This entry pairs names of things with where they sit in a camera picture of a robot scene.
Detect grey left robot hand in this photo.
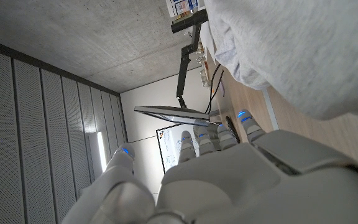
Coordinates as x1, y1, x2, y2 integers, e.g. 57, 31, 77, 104
61, 109, 358, 224

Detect grey shirt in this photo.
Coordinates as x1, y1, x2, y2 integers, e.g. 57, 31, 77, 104
203, 0, 358, 121

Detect grey tape outline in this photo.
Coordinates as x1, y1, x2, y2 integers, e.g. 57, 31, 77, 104
261, 88, 280, 131

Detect black framed whiteboard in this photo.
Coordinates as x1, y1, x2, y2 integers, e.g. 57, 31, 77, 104
155, 123, 200, 174

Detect computer monitor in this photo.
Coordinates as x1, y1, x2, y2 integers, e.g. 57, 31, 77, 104
134, 105, 221, 127

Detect glass jars cluster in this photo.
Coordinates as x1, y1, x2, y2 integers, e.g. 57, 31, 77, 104
196, 40, 213, 88

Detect ceiling light strip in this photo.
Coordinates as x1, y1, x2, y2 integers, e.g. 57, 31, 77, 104
96, 131, 108, 173

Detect white paper sheet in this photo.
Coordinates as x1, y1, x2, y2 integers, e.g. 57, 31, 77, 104
199, 20, 218, 59

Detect white canister blue label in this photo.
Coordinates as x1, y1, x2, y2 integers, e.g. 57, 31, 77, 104
165, 0, 199, 19

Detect black monitor cables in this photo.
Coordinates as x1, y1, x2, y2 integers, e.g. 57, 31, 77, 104
204, 63, 225, 114

